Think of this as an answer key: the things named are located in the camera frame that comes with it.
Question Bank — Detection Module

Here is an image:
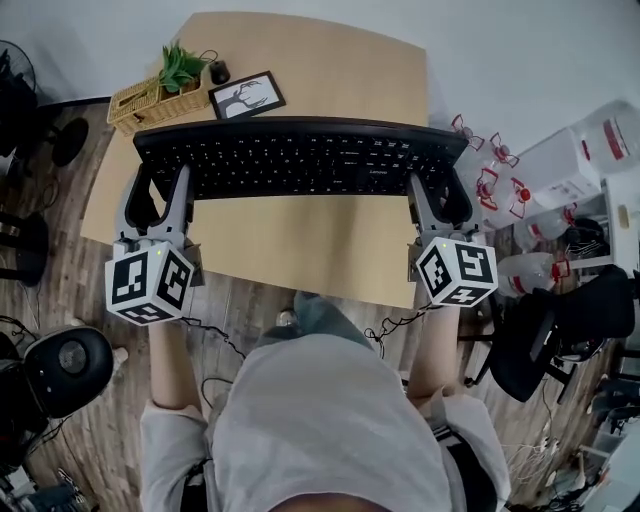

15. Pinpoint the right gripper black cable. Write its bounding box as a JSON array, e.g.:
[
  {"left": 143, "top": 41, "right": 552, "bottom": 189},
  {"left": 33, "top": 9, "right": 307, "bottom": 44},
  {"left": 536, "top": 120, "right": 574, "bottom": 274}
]
[{"left": 363, "top": 303, "right": 442, "bottom": 360}]

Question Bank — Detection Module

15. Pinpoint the white cable bundle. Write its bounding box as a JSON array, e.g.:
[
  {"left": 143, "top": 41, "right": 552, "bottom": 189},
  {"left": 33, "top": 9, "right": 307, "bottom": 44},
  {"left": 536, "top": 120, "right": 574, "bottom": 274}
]
[{"left": 504, "top": 433, "right": 562, "bottom": 482}]

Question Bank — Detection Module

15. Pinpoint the black rounded device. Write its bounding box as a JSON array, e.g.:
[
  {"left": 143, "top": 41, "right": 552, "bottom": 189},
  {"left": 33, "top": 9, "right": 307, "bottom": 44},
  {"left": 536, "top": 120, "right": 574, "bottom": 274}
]
[{"left": 22, "top": 324, "right": 115, "bottom": 420}]

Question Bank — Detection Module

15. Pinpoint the wicker basket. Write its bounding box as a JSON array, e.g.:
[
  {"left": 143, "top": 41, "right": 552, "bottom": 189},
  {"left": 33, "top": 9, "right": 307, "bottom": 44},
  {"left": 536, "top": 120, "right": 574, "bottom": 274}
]
[{"left": 107, "top": 74, "right": 211, "bottom": 137}]

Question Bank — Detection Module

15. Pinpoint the person's left forearm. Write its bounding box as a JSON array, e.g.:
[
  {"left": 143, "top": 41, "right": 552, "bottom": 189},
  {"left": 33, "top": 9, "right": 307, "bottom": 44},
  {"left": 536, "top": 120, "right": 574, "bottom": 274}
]
[{"left": 148, "top": 319, "right": 202, "bottom": 410}]

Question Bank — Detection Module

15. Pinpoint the cluster of clear water bottles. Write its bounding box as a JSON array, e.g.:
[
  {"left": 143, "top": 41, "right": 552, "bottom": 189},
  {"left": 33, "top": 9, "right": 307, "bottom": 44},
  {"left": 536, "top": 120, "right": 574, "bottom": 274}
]
[{"left": 449, "top": 113, "right": 584, "bottom": 297}]

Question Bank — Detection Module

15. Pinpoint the black picture frame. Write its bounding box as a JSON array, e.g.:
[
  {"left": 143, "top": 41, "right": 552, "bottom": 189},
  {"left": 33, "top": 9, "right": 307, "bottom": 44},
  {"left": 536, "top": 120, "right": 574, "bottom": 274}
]
[{"left": 207, "top": 70, "right": 288, "bottom": 121}]

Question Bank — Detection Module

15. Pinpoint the black office chair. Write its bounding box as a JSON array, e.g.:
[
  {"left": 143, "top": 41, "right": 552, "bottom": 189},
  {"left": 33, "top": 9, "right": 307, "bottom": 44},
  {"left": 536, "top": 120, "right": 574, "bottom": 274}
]
[{"left": 464, "top": 264, "right": 636, "bottom": 404}]

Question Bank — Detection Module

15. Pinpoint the large clear water jug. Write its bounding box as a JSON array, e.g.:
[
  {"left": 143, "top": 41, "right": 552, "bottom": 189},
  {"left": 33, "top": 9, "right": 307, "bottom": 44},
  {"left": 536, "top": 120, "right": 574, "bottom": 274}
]
[{"left": 572, "top": 99, "right": 640, "bottom": 176}]

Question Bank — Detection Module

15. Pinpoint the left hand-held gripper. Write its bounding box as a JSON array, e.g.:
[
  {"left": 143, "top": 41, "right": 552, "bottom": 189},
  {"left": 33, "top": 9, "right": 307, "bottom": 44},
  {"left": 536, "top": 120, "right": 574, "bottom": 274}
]
[{"left": 103, "top": 164, "right": 207, "bottom": 328}]

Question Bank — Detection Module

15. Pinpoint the black standing fan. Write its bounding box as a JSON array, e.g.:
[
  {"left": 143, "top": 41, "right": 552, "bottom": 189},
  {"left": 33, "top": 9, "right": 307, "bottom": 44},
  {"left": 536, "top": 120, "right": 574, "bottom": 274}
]
[{"left": 0, "top": 39, "right": 90, "bottom": 169}]

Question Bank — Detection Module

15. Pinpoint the person's right forearm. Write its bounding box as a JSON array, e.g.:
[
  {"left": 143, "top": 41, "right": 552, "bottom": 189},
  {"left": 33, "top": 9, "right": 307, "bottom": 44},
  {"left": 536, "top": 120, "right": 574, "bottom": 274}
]
[{"left": 406, "top": 302, "right": 462, "bottom": 400}]

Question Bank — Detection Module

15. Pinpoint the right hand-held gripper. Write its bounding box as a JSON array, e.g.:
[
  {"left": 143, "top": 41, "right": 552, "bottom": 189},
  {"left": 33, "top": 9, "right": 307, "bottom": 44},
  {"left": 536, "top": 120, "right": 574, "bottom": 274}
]
[{"left": 406, "top": 172, "right": 500, "bottom": 308}]

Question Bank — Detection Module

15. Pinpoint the person's jeans leg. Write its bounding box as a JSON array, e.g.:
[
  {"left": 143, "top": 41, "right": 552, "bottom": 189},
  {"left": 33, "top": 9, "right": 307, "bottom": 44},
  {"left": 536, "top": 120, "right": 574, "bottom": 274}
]
[{"left": 292, "top": 290, "right": 377, "bottom": 352}]

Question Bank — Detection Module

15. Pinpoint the green potted plant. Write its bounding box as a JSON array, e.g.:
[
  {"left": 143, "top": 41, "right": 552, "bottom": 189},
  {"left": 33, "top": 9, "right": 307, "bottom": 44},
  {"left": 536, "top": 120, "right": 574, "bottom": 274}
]
[{"left": 158, "top": 42, "right": 210, "bottom": 95}]

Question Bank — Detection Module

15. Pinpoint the person's grey shirt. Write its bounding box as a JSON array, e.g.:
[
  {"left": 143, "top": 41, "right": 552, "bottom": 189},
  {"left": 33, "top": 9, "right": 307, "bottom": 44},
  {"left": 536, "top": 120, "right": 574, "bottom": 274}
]
[{"left": 139, "top": 332, "right": 511, "bottom": 512}]

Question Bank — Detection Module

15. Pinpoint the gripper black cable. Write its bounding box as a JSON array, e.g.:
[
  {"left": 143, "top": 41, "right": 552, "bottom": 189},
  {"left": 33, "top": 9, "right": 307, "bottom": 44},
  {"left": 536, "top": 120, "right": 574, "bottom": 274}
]
[
  {"left": 180, "top": 317, "right": 247, "bottom": 360},
  {"left": 363, "top": 303, "right": 442, "bottom": 360}
]

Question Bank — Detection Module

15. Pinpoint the black keyboard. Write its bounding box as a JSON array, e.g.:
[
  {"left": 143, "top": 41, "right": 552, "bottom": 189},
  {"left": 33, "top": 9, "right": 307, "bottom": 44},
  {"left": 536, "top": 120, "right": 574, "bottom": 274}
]
[{"left": 132, "top": 115, "right": 470, "bottom": 201}]

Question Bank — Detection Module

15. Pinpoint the white shelf unit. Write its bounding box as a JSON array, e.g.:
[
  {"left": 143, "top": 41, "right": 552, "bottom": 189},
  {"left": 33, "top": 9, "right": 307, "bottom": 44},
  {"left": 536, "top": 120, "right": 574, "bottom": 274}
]
[{"left": 564, "top": 174, "right": 640, "bottom": 271}]

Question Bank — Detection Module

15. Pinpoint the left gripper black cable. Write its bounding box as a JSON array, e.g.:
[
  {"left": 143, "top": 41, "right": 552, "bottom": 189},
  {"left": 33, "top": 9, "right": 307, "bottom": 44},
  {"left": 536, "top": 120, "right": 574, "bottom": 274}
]
[{"left": 180, "top": 317, "right": 247, "bottom": 360}]

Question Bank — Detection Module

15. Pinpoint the light wooden table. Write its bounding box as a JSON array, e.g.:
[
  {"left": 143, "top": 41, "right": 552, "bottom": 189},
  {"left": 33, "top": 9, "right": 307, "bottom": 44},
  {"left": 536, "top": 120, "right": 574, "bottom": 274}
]
[{"left": 79, "top": 10, "right": 431, "bottom": 310}]

